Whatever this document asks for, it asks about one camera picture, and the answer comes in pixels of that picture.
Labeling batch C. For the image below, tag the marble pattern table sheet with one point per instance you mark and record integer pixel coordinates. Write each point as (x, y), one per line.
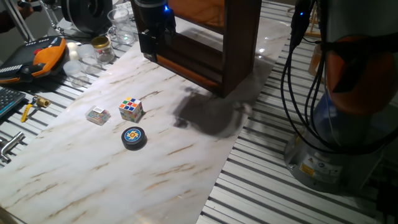
(93, 174)

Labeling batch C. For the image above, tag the small white ball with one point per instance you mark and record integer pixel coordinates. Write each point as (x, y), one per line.
(74, 56)
(72, 46)

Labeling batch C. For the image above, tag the white Rubik's cube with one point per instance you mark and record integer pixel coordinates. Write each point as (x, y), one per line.
(130, 109)

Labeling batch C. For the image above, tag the brown taped package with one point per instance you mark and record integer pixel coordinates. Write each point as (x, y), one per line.
(316, 62)

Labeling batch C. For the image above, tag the dark brown wooden shelf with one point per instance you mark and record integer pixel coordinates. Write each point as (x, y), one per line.
(239, 46)

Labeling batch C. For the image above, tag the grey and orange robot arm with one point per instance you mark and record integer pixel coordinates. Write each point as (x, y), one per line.
(357, 77)

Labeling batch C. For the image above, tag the chrome faucet fitting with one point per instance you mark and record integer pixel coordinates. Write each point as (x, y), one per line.
(11, 144)

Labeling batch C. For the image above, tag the clear glass mug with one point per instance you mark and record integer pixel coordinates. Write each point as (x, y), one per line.
(122, 26)

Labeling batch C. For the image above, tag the orange and black teach pendant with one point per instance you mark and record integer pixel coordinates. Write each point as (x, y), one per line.
(34, 60)

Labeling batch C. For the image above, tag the clear plastic cup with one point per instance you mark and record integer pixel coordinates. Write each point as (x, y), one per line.
(87, 57)
(74, 73)

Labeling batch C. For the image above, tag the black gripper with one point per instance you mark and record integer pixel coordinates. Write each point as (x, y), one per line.
(154, 14)

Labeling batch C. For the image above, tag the black yo-yo with blue sticker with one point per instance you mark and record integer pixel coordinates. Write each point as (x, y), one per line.
(133, 136)

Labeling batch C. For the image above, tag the bystander's dark sleeved forearm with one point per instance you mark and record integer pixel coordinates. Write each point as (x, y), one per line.
(9, 21)

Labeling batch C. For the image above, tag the black filament spool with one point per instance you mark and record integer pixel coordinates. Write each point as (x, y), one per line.
(87, 15)

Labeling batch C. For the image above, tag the aluminium profile post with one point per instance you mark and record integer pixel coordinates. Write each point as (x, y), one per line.
(20, 21)

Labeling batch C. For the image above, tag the light wooden rack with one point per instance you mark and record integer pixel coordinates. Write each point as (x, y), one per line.
(314, 21)

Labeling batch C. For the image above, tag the glass jar with gold lid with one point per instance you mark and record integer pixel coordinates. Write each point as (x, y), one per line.
(103, 51)

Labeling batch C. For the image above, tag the black computer keyboard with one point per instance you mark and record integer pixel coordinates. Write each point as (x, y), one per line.
(9, 100)

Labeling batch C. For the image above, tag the bystander's bare hand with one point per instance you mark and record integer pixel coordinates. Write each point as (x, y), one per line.
(25, 12)

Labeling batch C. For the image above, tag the white power strip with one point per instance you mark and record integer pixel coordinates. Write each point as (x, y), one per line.
(126, 5)

